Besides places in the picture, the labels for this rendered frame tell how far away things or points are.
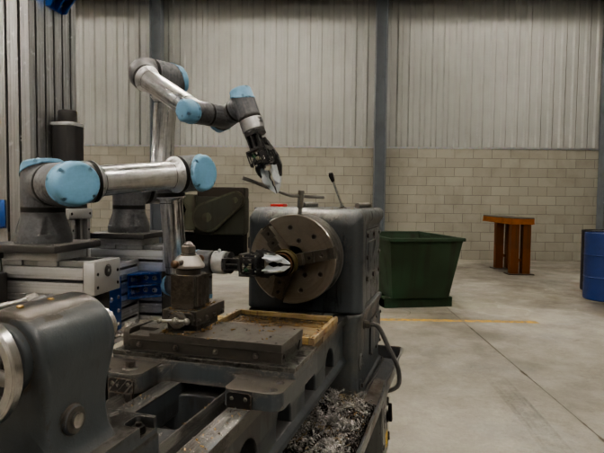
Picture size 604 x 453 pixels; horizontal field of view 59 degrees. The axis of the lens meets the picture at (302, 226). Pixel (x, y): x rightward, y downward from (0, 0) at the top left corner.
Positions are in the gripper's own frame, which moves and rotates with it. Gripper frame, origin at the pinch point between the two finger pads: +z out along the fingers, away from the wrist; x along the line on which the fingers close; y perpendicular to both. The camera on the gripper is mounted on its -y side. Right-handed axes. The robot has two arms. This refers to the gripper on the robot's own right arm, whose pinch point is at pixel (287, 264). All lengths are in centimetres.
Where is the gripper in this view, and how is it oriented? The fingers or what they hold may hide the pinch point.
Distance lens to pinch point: 171.8
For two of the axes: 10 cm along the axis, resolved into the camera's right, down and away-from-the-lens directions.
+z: 9.5, 0.2, -3.0
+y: -3.0, 0.5, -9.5
